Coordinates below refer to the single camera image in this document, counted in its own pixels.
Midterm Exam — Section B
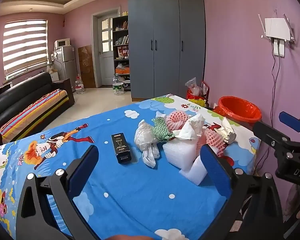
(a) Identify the dark open bookshelf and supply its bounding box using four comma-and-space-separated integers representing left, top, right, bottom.
112, 15, 131, 90

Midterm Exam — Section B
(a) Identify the white wall socket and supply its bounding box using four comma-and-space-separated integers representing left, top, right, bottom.
274, 39, 285, 57

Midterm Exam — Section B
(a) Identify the white wall router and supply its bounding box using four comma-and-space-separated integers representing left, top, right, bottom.
258, 9, 297, 43

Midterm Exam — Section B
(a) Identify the pink foam fruit net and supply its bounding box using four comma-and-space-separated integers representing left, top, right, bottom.
197, 127, 228, 155
165, 109, 190, 133

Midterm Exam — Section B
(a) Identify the black leather sofa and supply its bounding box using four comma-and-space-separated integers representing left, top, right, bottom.
0, 72, 75, 145

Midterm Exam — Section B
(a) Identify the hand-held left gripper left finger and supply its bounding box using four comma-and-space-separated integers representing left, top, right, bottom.
15, 144, 100, 240

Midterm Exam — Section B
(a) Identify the grey door with glass panes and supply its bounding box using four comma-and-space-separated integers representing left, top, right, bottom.
97, 15, 115, 86

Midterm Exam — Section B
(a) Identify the large white foam block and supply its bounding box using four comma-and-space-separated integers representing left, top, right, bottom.
163, 140, 203, 168

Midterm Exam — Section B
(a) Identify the striped window blind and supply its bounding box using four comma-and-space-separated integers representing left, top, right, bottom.
3, 19, 48, 78

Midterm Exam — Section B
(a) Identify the yellow packet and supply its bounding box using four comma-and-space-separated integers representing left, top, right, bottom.
189, 99, 207, 107

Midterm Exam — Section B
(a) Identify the clear plastic bag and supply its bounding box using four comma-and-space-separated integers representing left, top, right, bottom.
185, 77, 202, 95

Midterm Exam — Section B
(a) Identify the green label water bottle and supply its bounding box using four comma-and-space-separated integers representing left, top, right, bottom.
112, 74, 124, 96

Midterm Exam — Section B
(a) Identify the silver fridge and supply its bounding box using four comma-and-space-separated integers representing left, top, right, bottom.
53, 46, 78, 82

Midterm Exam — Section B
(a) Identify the white plastic bag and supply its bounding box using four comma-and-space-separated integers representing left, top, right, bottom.
134, 119, 160, 168

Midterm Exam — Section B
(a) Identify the green white patterned cloth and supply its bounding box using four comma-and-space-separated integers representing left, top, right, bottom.
152, 117, 175, 142

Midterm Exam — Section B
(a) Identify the crumpled white paper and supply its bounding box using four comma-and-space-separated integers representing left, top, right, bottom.
214, 117, 237, 144

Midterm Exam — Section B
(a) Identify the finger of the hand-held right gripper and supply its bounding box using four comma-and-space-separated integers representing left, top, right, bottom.
279, 112, 300, 140
252, 121, 291, 148

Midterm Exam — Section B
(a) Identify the small white foam block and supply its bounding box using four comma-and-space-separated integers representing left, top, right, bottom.
179, 155, 210, 186

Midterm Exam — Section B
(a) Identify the cartoon printed blue bed sheet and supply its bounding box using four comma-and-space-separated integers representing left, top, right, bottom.
0, 94, 262, 240

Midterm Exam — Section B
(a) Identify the large white tissue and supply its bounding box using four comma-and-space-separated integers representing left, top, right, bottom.
174, 113, 205, 140

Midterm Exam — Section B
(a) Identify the white microwave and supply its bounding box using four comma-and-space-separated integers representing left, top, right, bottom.
54, 38, 71, 50

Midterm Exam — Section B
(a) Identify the small black box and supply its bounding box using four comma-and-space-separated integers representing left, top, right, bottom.
111, 133, 132, 165

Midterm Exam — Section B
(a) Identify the black wall cable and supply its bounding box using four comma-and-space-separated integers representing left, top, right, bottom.
254, 40, 282, 175

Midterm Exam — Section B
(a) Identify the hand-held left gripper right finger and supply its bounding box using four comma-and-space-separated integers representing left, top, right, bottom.
200, 144, 285, 240

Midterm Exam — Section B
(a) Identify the red label water bottle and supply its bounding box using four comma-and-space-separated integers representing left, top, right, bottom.
75, 75, 85, 95

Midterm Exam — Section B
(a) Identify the brown wooden board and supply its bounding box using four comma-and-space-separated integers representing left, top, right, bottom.
78, 44, 96, 88

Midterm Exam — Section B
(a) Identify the red lined waste bin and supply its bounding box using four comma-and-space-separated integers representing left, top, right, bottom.
213, 96, 262, 123

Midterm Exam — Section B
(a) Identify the grey blue wardrobe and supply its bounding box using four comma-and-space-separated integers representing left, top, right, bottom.
128, 0, 206, 102

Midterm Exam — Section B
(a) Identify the striped sofa cushion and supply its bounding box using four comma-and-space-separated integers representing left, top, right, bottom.
0, 89, 70, 137

